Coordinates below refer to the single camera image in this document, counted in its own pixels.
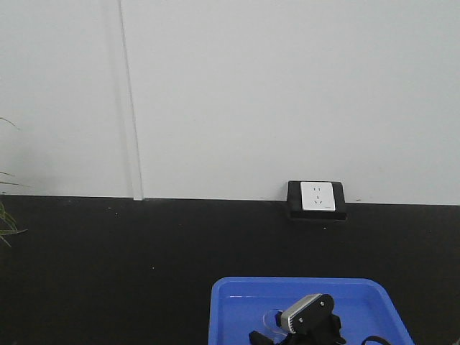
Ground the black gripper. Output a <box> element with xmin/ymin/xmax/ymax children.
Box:
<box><xmin>249</xmin><ymin>314</ymin><xmax>346</xmax><ymax>345</ymax></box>

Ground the clear glass beaker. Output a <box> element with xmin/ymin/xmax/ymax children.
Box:
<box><xmin>262</xmin><ymin>309</ymin><xmax>286</xmax><ymax>343</ymax></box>

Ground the blue plastic tray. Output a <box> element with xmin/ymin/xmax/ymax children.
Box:
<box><xmin>208</xmin><ymin>277</ymin><xmax>413</xmax><ymax>344</ymax></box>

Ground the green potted spider plant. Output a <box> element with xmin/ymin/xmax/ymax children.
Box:
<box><xmin>0</xmin><ymin>116</ymin><xmax>29</xmax><ymax>248</ymax></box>

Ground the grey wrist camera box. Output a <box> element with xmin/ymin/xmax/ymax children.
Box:
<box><xmin>277</xmin><ymin>293</ymin><xmax>335</xmax><ymax>334</ymax></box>

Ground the white wall socket black box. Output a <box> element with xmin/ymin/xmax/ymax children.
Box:
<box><xmin>286</xmin><ymin>180</ymin><xmax>347</xmax><ymax>221</ymax></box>

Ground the white wall cable conduit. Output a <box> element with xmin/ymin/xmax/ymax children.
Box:
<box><xmin>116</xmin><ymin>0</ymin><xmax>145</xmax><ymax>201</ymax></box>

